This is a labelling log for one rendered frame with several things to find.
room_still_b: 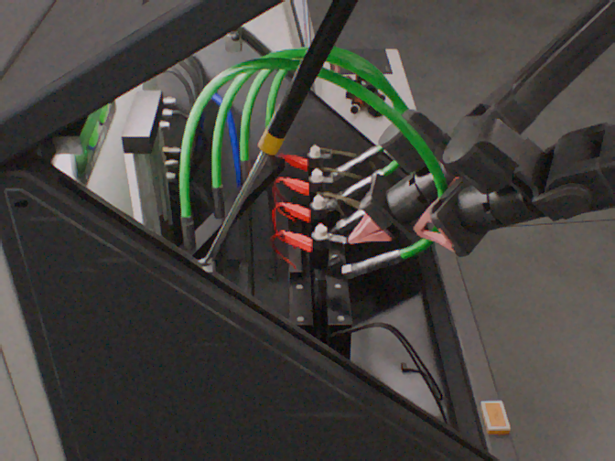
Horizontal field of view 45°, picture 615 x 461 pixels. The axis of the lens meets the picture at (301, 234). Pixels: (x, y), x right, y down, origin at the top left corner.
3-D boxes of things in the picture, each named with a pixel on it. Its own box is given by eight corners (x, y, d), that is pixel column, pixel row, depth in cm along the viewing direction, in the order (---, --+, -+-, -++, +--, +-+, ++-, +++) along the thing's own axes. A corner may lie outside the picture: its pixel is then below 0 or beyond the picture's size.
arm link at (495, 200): (555, 225, 80) (571, 184, 82) (512, 187, 77) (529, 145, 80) (509, 236, 86) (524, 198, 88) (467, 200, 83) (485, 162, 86)
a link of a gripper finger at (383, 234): (332, 207, 115) (376, 174, 109) (364, 236, 117) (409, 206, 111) (323, 233, 109) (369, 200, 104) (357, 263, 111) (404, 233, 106)
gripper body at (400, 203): (368, 177, 110) (405, 150, 105) (415, 222, 113) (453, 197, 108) (361, 203, 105) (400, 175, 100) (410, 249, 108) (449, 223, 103)
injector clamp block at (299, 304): (349, 389, 127) (352, 323, 118) (289, 390, 127) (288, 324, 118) (337, 263, 154) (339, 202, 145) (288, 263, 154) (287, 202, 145)
